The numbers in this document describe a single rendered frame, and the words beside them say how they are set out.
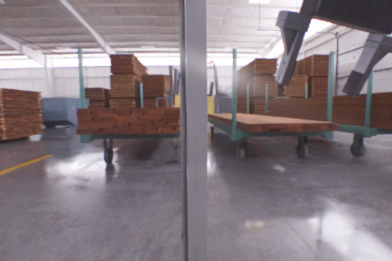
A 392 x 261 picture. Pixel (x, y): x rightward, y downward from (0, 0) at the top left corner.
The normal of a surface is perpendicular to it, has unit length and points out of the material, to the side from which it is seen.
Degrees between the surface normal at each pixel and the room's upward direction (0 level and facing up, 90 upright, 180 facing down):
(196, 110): 90
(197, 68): 90
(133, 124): 90
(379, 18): 113
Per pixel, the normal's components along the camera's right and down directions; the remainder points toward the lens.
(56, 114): 0.06, 0.11
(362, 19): 0.06, 0.49
